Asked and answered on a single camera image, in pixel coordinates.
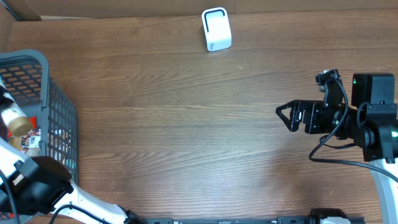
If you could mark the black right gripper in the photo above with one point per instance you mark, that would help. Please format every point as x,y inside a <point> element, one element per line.
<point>312,107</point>

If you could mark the orange spaghetti package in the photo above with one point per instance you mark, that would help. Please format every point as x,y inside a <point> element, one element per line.
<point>28,143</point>

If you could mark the white tube with gold cap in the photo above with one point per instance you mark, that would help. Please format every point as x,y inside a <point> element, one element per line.
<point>13,117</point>

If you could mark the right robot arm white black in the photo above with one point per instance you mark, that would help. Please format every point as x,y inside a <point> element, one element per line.
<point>368,116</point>

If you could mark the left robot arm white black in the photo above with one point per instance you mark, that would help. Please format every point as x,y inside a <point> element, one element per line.
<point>32,185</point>

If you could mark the white barcode scanner stand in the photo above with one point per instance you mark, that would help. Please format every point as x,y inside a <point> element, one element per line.
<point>216,29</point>

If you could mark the grey plastic shopping basket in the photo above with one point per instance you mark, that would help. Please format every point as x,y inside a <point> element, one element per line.
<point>26,74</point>

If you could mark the black rail at table edge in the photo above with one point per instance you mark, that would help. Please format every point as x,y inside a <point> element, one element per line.
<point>315,216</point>

